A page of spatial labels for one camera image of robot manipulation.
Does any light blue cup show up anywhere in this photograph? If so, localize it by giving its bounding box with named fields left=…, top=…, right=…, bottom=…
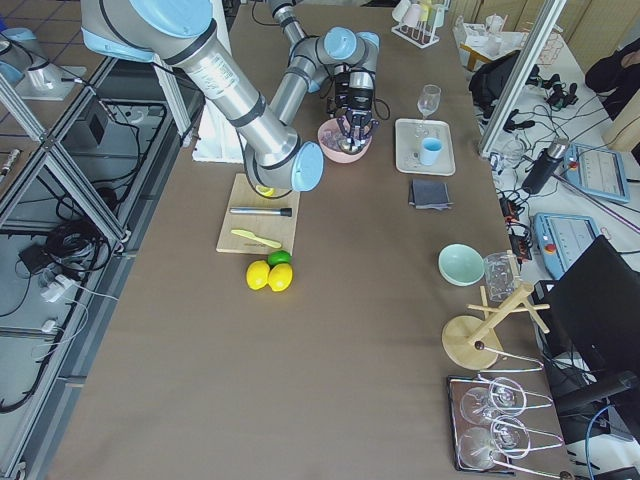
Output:
left=419, top=137, right=442, bottom=166

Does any black tray with glasses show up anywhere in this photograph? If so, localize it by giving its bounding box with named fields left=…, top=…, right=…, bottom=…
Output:
left=446, top=375, right=564, bottom=474

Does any half lemon slice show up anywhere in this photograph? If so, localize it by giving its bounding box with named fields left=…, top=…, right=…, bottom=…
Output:
left=255, top=185, right=275, bottom=198

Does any cream serving tray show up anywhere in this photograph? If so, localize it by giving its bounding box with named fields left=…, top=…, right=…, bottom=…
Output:
left=395, top=118, right=456, bottom=176

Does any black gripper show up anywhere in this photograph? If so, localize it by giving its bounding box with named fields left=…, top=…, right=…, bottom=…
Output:
left=334, top=64, right=376, bottom=139

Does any wooden cutting board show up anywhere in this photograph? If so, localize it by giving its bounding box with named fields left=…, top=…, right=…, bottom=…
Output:
left=216, top=173, right=300, bottom=255

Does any mint green bowl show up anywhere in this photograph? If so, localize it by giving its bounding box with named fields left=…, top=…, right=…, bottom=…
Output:
left=438, top=244, right=484, bottom=286

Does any clear glass measuring cup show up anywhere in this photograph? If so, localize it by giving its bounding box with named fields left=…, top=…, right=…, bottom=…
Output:
left=484, top=251, right=520, bottom=302

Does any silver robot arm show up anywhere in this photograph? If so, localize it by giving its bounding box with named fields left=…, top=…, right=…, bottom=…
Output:
left=268, top=1, right=379, bottom=154
left=81, top=1, right=324, bottom=192

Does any yellow plastic knife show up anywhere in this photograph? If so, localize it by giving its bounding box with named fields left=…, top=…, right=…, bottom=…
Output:
left=230, top=229, right=282, bottom=249

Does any upside down wine glass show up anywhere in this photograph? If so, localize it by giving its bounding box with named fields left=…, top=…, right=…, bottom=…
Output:
left=457, top=416, right=531, bottom=471
left=460, top=377, right=527, bottom=426

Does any green lime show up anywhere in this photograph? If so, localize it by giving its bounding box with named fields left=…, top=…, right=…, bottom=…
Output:
left=267, top=250, right=292, bottom=267

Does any blue teach pendant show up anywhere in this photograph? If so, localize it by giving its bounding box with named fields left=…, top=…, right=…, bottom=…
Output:
left=562, top=143, right=630, bottom=204
left=530, top=212, right=599, bottom=280

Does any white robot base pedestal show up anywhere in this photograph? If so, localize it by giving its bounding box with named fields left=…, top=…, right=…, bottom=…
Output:
left=192, top=0, right=251, bottom=165

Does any dark grey folded cloth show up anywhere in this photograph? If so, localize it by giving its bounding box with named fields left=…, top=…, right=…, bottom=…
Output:
left=408, top=179, right=452, bottom=211

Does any black monitor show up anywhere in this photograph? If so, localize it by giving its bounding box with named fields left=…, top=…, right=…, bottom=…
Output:
left=548, top=236, right=639, bottom=373

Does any black thermos bottle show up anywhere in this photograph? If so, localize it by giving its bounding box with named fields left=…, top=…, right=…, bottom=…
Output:
left=522, top=137, right=570, bottom=195

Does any pink bowl with ice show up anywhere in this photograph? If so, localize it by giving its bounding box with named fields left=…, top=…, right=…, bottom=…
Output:
left=317, top=118, right=371, bottom=164

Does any aluminium frame post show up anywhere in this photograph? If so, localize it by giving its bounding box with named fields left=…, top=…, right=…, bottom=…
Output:
left=478, top=0, right=566, bottom=158

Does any black backpack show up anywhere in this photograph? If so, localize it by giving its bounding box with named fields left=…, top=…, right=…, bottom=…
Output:
left=469, top=50, right=520, bottom=118

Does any clear wine glass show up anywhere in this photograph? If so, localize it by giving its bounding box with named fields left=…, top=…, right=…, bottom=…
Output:
left=416, top=84, right=441, bottom=137

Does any wooden cup tree stand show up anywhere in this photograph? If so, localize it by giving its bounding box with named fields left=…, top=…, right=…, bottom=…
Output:
left=441, top=279, right=550, bottom=371

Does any white wire cup rack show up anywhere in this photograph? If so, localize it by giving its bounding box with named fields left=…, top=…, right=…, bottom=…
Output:
left=391, top=0, right=450, bottom=49

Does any seated person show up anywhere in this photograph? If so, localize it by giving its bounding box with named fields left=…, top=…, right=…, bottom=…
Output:
left=585, top=39, right=639, bottom=120

